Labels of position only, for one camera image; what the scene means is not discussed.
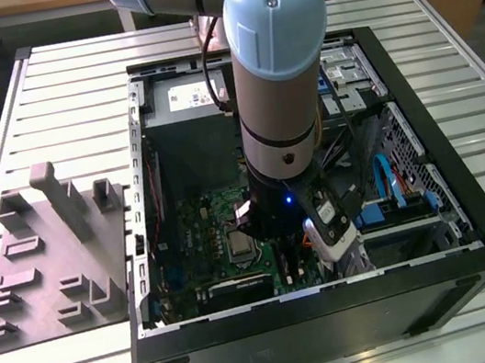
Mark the metal disk bay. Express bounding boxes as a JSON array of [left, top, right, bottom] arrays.
[[348, 190, 463, 273]]

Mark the grey parts rack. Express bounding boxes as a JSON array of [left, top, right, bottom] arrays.
[[0, 148, 154, 357]]

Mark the blue SATA cable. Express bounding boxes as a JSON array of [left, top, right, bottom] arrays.
[[370, 149, 409, 213]]

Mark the thick black camera cable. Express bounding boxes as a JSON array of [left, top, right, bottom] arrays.
[[315, 59, 373, 208]]

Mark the black graphics card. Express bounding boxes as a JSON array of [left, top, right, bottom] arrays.
[[205, 269, 277, 312]]

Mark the black cable bundle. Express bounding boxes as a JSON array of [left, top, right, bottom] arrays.
[[310, 104, 393, 170]]

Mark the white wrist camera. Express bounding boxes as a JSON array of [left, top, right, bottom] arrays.
[[286, 167, 365, 269]]

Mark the grey power supply unit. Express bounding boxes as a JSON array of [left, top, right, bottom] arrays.
[[135, 67, 253, 197]]

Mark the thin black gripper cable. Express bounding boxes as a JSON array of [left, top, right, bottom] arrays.
[[193, 15, 237, 119]]

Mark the metal optical drive cage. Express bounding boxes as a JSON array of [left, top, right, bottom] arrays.
[[308, 35, 394, 131]]

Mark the hard disk in blue carrier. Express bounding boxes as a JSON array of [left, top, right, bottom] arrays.
[[352, 188, 440, 232]]

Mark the silver CPU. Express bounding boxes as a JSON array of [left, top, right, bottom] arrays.
[[225, 230, 255, 259]]

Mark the black PC case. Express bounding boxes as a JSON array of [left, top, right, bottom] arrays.
[[82, 4, 485, 363]]

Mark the green motherboard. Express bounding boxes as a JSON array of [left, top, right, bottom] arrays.
[[136, 169, 333, 327]]

